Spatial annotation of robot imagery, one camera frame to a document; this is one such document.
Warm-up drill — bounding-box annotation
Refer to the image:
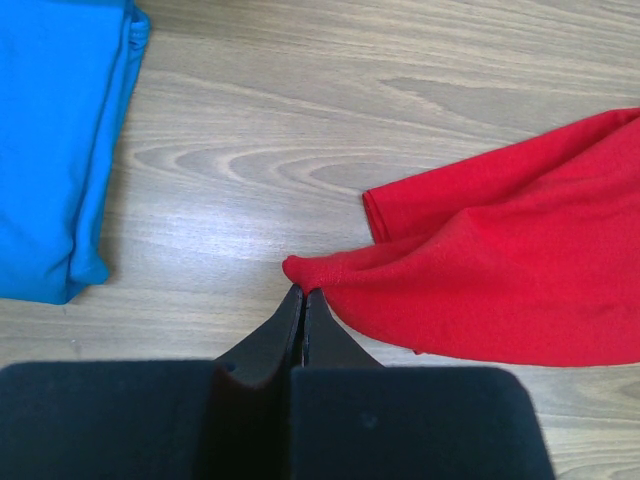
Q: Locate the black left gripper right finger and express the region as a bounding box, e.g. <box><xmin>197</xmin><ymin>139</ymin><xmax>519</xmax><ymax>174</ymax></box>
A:
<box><xmin>289</xmin><ymin>291</ymin><xmax>554</xmax><ymax>479</ymax></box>

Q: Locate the red t shirt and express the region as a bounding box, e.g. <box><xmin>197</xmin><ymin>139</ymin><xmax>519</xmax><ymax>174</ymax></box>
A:
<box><xmin>283</xmin><ymin>108</ymin><xmax>639</xmax><ymax>367</ymax></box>

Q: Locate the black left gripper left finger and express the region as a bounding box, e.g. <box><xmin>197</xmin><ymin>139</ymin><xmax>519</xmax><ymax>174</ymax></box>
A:
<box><xmin>1</xmin><ymin>286</ymin><xmax>303</xmax><ymax>479</ymax></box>

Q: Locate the blue folded t shirt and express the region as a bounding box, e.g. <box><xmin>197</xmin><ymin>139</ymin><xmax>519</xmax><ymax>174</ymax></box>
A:
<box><xmin>1</xmin><ymin>1</ymin><xmax>151</xmax><ymax>304</ymax></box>

